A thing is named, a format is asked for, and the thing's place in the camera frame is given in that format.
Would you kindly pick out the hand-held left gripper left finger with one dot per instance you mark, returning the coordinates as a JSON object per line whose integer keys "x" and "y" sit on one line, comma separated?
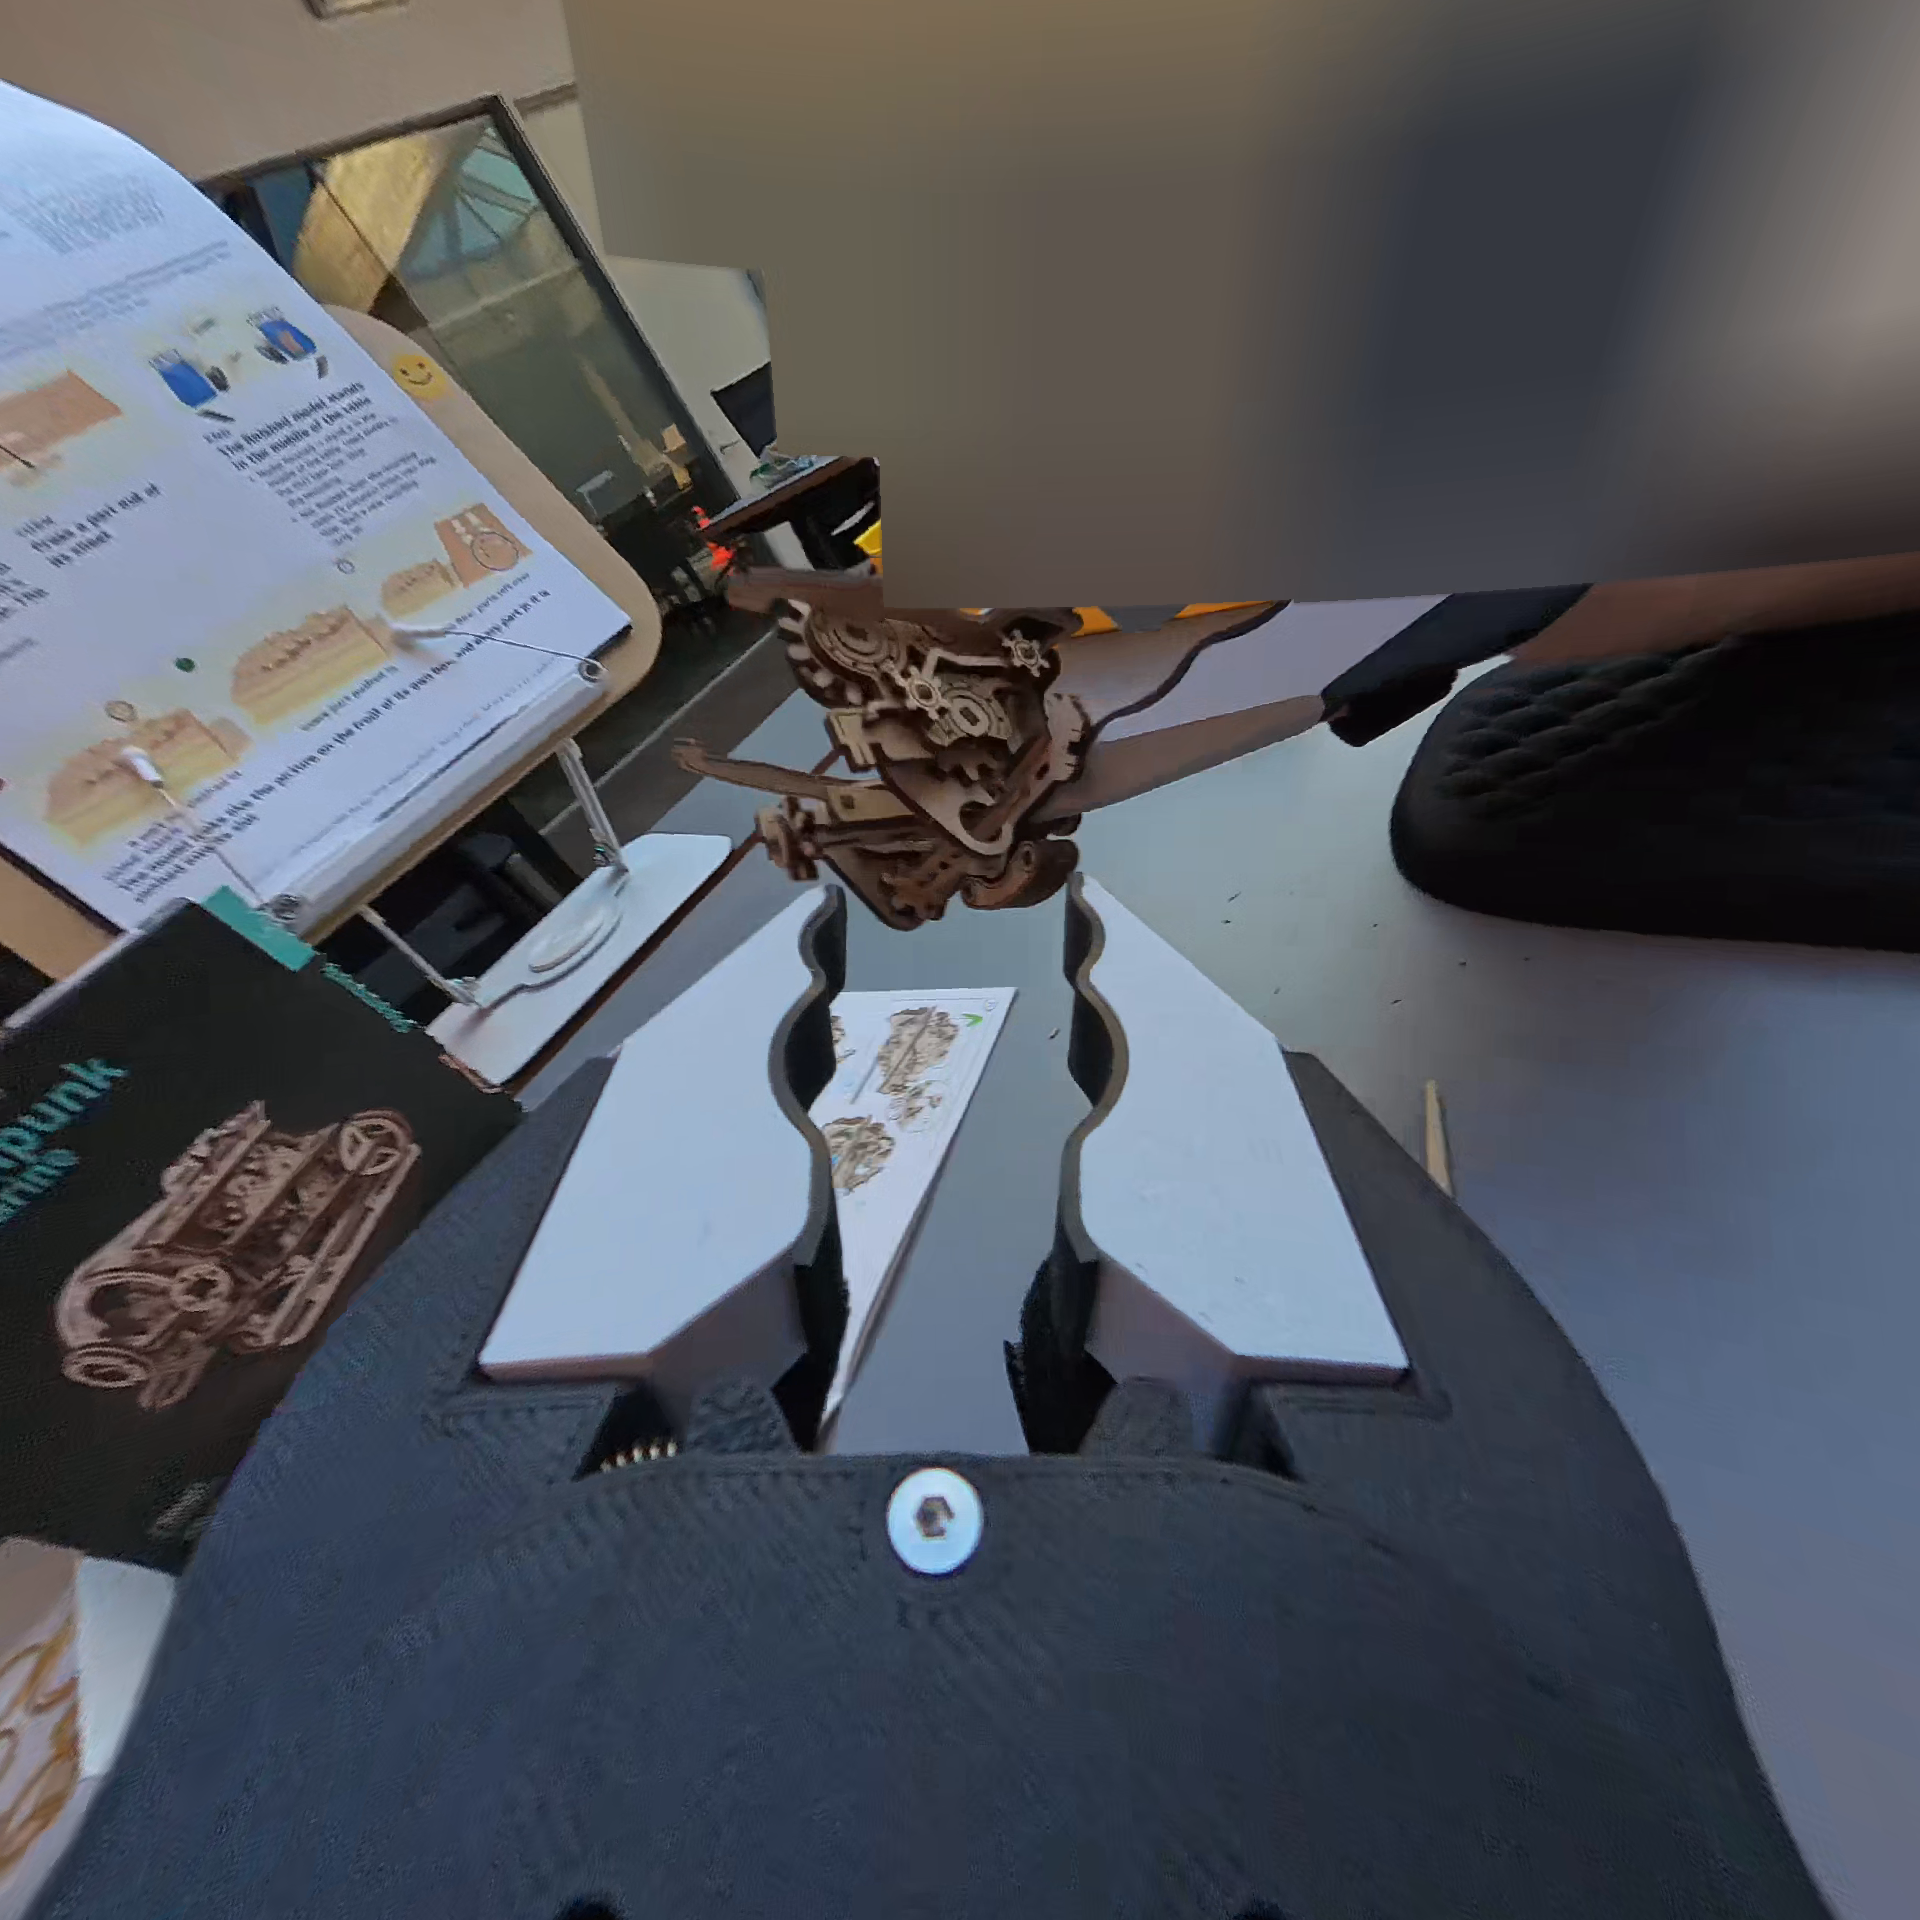
{"x": 662, "y": 1200}

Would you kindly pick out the white cardboard tray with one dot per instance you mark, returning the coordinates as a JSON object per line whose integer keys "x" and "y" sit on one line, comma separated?
{"x": 106, "y": 1651}

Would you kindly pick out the wooden gear model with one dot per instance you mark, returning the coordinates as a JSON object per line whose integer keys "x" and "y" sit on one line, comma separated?
{"x": 928, "y": 748}

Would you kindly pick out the black wrist rest pad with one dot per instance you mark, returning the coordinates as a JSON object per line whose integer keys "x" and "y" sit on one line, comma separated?
{"x": 1650, "y": 795}

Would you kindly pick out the tan rubber bands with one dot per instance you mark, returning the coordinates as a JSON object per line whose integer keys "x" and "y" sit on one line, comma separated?
{"x": 38, "y": 1740}

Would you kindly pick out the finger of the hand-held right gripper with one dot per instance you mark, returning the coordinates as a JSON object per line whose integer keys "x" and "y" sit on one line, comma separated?
{"x": 1141, "y": 667}
{"x": 1201, "y": 748}

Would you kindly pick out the yellow plastic bin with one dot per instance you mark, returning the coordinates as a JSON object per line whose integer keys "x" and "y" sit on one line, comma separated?
{"x": 1221, "y": 608}

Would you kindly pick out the black model kit box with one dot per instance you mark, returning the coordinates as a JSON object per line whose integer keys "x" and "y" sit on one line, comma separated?
{"x": 197, "y": 1200}

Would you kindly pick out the thin wooden stick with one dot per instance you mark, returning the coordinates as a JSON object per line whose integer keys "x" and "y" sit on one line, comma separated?
{"x": 1437, "y": 1139}

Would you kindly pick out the assembly instruction booklet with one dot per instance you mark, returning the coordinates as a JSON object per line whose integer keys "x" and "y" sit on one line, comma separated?
{"x": 915, "y": 1094}

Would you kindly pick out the printed instruction sheet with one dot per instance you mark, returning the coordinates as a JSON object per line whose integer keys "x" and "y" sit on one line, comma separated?
{"x": 225, "y": 525}

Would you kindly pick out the person's right forearm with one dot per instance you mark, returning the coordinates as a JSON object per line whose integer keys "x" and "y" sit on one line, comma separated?
{"x": 1727, "y": 608}

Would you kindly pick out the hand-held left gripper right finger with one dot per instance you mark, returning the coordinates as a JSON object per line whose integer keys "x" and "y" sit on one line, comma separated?
{"x": 1230, "y": 1200}

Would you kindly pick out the yellow smiley sticker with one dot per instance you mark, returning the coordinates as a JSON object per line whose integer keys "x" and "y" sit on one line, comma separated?
{"x": 420, "y": 377}

